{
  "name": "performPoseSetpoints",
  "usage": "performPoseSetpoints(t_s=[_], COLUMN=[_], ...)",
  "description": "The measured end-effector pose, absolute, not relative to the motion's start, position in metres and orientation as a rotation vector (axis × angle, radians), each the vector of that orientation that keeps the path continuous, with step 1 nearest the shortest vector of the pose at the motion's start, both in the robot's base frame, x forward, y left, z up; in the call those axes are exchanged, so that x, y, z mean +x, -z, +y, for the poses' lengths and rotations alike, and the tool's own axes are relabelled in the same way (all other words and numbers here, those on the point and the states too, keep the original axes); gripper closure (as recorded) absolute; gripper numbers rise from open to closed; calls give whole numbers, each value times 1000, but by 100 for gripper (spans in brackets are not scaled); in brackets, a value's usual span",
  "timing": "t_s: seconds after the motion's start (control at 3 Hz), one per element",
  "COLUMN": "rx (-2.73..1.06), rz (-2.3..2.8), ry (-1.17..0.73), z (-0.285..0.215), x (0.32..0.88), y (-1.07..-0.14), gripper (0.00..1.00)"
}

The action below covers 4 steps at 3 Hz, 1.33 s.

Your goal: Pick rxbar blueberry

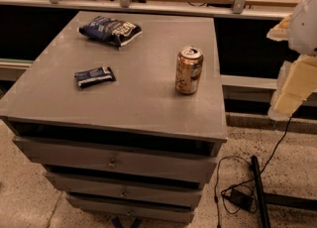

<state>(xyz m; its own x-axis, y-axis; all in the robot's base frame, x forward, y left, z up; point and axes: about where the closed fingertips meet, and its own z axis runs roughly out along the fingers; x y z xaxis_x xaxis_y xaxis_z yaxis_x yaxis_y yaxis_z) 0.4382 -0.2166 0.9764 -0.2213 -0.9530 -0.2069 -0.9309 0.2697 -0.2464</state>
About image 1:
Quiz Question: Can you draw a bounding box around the black power cable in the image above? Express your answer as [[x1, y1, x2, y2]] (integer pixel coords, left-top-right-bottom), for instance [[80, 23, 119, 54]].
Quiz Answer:
[[213, 116, 293, 228]]

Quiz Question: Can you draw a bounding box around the black metal floor bar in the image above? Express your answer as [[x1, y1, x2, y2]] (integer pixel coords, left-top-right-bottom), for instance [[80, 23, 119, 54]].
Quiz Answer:
[[251, 156, 270, 228]]

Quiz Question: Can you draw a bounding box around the grey drawer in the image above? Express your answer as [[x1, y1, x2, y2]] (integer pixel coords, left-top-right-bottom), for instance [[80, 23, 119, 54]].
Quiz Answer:
[[13, 136, 216, 183], [66, 194, 194, 223], [46, 171, 202, 209]]

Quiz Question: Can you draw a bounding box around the top grey drawer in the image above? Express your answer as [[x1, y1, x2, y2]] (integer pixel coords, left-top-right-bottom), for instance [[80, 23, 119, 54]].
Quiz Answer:
[[13, 136, 216, 183]]

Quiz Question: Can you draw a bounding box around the gold soda can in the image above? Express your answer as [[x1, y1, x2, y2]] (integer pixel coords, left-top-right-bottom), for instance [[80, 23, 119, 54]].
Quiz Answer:
[[175, 46, 204, 94]]

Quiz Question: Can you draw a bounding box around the blue rxbar blueberry bar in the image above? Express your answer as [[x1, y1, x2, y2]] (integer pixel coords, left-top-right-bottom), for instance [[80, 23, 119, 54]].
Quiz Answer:
[[74, 66, 116, 88]]

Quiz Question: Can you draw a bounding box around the middle grey drawer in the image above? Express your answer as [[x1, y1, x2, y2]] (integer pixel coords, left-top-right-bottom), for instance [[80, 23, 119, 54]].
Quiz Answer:
[[46, 171, 202, 209]]

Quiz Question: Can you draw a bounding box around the black power adapter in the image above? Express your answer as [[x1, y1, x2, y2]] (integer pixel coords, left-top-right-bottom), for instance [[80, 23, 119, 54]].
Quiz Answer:
[[229, 189, 253, 211]]

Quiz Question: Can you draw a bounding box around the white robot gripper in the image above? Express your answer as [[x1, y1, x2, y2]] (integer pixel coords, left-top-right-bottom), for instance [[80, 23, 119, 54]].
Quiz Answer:
[[266, 0, 317, 120]]

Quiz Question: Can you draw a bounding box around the dark blue chip bag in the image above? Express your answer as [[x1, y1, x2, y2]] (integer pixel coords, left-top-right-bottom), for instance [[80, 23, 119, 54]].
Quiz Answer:
[[79, 16, 142, 47]]

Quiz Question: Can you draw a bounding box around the grey drawer cabinet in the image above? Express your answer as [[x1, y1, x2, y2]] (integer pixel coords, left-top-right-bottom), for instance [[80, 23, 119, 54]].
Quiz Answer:
[[0, 12, 227, 212]]

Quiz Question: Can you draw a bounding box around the bottom grey drawer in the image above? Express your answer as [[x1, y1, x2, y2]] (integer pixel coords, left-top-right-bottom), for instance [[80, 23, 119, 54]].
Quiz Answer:
[[66, 194, 194, 223]]

